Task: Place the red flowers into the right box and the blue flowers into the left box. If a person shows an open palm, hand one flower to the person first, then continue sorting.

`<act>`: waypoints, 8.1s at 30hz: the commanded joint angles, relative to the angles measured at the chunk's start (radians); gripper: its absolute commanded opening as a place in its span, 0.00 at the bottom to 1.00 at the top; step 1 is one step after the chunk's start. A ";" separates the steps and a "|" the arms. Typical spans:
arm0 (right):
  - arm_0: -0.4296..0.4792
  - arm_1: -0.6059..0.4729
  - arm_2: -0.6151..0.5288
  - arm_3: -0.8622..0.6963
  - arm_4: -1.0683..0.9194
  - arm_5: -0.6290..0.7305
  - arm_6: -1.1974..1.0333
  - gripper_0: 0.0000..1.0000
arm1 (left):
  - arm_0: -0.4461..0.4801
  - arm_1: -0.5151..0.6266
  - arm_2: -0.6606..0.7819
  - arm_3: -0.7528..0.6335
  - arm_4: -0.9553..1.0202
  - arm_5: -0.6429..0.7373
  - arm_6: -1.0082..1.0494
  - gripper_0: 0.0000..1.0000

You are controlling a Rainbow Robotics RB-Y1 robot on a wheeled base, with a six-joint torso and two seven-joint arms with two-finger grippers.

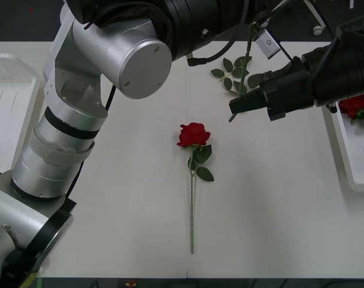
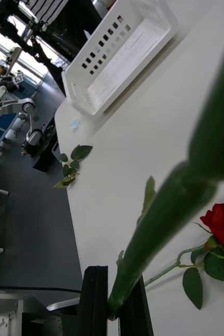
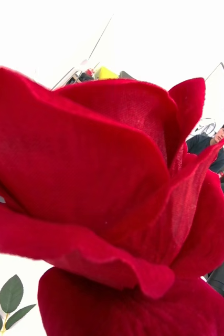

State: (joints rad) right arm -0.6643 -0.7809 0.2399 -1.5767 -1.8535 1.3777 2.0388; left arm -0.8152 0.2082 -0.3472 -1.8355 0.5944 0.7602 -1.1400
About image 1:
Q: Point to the green leafy stem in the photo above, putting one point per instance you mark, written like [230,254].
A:
[240,72]

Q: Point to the silver and black left arm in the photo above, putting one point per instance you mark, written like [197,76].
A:
[139,69]

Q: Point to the red and yellow button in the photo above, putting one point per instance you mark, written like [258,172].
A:
[131,283]

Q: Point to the shallow white box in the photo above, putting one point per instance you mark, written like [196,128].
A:
[349,156]
[10,99]

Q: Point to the silver and black right arm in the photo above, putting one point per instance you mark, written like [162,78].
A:
[343,75]

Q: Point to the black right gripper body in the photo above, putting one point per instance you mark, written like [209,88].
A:
[289,87]

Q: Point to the white chair base with casters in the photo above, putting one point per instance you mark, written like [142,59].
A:
[317,30]

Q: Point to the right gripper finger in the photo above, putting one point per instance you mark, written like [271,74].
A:
[250,100]
[253,107]

